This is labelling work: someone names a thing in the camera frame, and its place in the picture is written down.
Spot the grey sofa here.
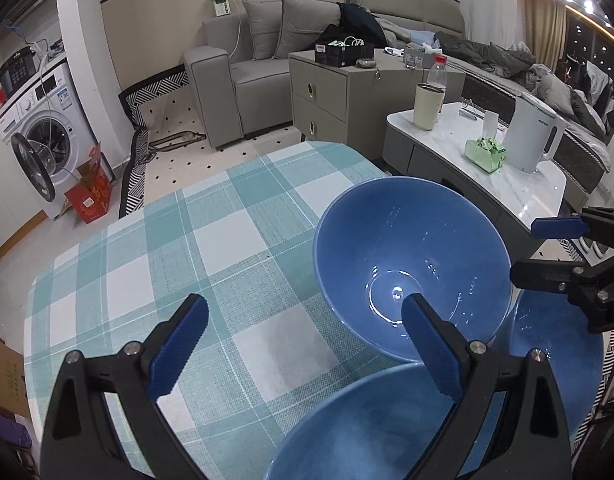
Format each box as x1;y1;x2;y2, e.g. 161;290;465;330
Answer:
183;0;348;150

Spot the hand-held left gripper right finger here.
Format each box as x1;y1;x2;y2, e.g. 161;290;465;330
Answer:
401;294;573;480

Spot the grey bedside cabinet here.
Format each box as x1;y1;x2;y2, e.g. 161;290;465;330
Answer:
288;49;465;143

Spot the purple bag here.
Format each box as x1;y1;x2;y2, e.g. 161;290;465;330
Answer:
0;407;32;461

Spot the teal checked tablecloth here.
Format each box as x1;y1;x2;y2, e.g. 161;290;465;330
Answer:
23;141;413;480

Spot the black jacket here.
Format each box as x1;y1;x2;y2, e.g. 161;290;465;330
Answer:
314;2;388;48

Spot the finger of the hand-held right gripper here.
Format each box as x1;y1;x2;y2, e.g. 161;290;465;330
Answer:
510;257;588;297
531;212;595;240

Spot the marble coffee table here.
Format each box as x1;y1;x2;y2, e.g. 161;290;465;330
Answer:
384;101;568;223

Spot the black white patterned rug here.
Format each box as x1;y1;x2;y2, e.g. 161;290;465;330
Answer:
118;71;208;218

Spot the white washing machine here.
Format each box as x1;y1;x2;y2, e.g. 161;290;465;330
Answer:
0;60;100;218

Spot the green tissue pack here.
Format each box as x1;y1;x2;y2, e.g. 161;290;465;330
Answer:
464;135;508;173

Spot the black storage box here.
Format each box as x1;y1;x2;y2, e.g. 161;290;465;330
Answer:
314;40;375;67

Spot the clear bottle with red label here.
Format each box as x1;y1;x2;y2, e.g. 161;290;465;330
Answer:
426;55;450;111

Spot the grey tissue box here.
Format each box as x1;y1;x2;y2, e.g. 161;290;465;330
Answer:
404;45;443;68

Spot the cream tumbler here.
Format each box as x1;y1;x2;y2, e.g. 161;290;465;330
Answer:
413;83;447;132

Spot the white electric kettle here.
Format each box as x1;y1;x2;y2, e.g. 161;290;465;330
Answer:
502;92;568;175

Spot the red cardboard box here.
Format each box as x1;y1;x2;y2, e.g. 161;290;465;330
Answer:
64;142;114;225

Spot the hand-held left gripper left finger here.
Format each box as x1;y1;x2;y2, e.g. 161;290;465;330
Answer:
39;292;210;480

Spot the dark grey coat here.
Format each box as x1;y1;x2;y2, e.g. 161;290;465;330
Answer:
434;30;538;78

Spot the small grey cushion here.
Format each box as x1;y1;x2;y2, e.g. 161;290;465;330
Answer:
242;0;285;61

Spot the brown cardboard box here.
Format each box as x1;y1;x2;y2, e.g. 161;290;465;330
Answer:
0;329;32;418

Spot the blue bowl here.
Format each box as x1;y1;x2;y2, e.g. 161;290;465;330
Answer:
313;176;512;365
263;360;510;480
487;285;605;480

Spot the large grey cushion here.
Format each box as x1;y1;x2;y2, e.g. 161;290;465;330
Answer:
274;0;344;59

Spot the black pressure cooker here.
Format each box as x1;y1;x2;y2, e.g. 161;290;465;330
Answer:
0;46;38;97

